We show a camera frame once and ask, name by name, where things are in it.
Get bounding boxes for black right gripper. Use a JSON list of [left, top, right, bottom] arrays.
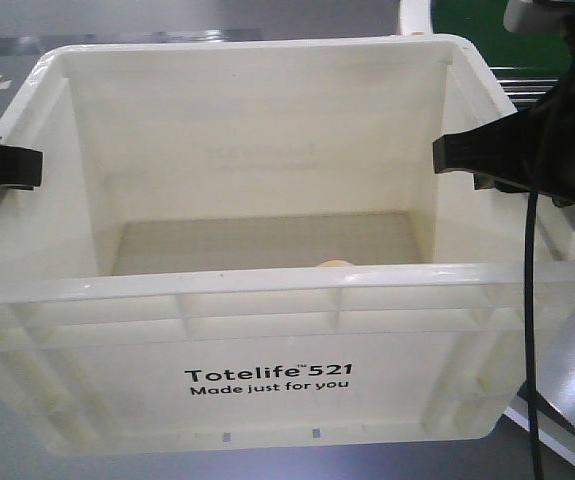
[[432, 72, 575, 204]]

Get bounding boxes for yellow toy burger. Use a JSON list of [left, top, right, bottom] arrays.
[[316, 259, 354, 267]]

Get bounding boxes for white plastic tote box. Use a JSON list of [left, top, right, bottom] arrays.
[[0, 32, 575, 458]]

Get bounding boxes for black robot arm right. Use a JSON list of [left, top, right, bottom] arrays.
[[432, 1, 575, 206]]

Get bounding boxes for chrome metal guide rods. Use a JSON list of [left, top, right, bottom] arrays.
[[491, 66, 562, 105]]

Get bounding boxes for white round conveyor rim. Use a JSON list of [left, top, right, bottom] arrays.
[[397, 0, 433, 36]]

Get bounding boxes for black hanging cable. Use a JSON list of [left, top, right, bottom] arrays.
[[524, 189, 546, 480]]

